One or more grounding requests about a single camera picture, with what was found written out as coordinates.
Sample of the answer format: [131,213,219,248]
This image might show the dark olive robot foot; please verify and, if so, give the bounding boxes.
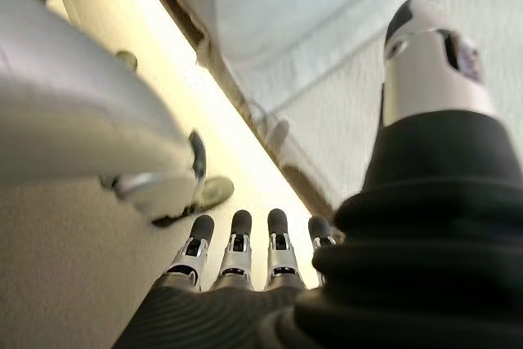
[190,131,237,214]
[115,49,139,72]

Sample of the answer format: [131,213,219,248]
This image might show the silver robot right leg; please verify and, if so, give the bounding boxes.
[0,0,208,226]

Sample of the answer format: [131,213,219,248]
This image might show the dark olive robot right foot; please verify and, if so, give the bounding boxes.
[190,131,237,214]

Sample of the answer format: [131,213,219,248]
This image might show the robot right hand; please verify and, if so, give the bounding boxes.
[112,0,523,349]

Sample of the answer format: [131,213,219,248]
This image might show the brown tufted bed frame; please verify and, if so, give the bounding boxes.
[129,0,341,220]

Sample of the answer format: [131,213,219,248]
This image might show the beige bed runner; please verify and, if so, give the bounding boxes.
[248,0,523,208]

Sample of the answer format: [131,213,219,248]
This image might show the dark olive robot left foot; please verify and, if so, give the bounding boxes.
[115,49,139,72]

